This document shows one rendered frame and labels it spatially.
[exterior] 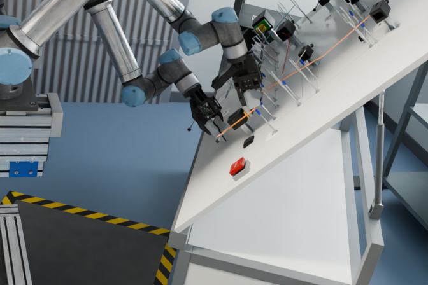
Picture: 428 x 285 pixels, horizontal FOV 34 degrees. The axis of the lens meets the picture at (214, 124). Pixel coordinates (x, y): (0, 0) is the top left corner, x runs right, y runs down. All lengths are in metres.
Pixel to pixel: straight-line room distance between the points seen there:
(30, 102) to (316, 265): 1.05
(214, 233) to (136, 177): 1.72
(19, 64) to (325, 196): 1.30
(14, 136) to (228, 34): 0.73
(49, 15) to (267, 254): 1.03
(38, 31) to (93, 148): 2.31
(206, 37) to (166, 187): 1.95
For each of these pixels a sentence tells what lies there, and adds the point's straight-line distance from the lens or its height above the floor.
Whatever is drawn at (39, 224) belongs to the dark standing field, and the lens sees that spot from 3.58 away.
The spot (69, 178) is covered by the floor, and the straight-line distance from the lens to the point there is 3.93.
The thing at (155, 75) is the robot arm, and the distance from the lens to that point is 2.42.
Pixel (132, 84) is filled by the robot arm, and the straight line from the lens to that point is 2.32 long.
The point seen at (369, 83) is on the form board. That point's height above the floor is 1.47.
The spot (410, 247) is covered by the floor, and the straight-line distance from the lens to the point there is 4.14.
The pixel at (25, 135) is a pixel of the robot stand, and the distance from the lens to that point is 2.25.
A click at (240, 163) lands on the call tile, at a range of 2.10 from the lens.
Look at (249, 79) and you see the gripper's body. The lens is 2.22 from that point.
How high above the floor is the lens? 2.18
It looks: 27 degrees down
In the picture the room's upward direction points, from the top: 13 degrees clockwise
